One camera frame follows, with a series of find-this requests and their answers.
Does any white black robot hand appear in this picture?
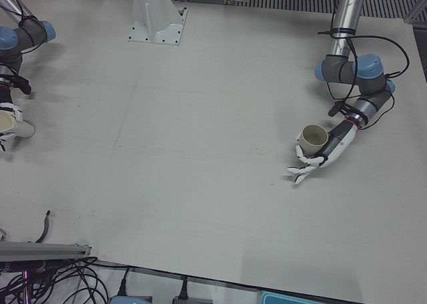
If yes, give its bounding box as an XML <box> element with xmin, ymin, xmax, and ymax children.
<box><xmin>286</xmin><ymin>119</ymin><xmax>360</xmax><ymax>187</ymax></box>
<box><xmin>0</xmin><ymin>83</ymin><xmax>25</xmax><ymax>152</ymax></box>

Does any beige paper cup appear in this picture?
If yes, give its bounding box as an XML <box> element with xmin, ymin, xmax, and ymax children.
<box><xmin>297</xmin><ymin>124</ymin><xmax>330</xmax><ymax>157</ymax></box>

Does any white paper cup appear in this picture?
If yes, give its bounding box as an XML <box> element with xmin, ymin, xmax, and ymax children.
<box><xmin>0</xmin><ymin>111</ymin><xmax>36</xmax><ymax>139</ymax></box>

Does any light blue teach pendant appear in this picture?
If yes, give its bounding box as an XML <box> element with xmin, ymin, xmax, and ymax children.
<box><xmin>258</xmin><ymin>290</ymin><xmax>365</xmax><ymax>304</ymax></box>

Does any purple metal rod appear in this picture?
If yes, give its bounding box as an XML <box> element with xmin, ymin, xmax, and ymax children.
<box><xmin>21</xmin><ymin>269</ymin><xmax>31</xmax><ymax>304</ymax></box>

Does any blue grey device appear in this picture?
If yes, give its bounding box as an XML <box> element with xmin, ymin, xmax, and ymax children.
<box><xmin>109</xmin><ymin>295</ymin><xmax>153</xmax><ymax>304</ymax></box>

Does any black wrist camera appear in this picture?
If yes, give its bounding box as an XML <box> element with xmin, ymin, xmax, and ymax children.
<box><xmin>13</xmin><ymin>74</ymin><xmax>33</xmax><ymax>95</ymax></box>
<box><xmin>328</xmin><ymin>100</ymin><xmax>350</xmax><ymax>118</ymax></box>

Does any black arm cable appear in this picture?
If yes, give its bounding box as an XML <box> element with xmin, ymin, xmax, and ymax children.
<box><xmin>317</xmin><ymin>12</ymin><xmax>410</xmax><ymax>130</ymax></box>
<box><xmin>0</xmin><ymin>0</ymin><xmax>35</xmax><ymax>85</ymax></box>

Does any aluminium frame corner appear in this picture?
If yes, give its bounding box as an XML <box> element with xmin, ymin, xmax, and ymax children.
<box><xmin>402</xmin><ymin>0</ymin><xmax>427</xmax><ymax>28</ymax></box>

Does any aluminium profile rail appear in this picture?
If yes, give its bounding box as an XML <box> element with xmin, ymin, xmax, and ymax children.
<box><xmin>0</xmin><ymin>241</ymin><xmax>93</xmax><ymax>262</ymax></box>

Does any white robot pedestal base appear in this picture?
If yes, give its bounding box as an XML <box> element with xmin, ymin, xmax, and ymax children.
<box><xmin>127</xmin><ymin>0</ymin><xmax>189</xmax><ymax>47</ymax></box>

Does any black cable tangle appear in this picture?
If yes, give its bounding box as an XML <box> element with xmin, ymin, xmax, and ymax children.
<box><xmin>0</xmin><ymin>256</ymin><xmax>113</xmax><ymax>304</ymax></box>

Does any black power plug cable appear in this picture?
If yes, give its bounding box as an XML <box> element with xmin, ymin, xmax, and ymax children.
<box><xmin>171</xmin><ymin>275</ymin><xmax>213</xmax><ymax>304</ymax></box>
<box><xmin>117</xmin><ymin>265</ymin><xmax>131</xmax><ymax>297</ymax></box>

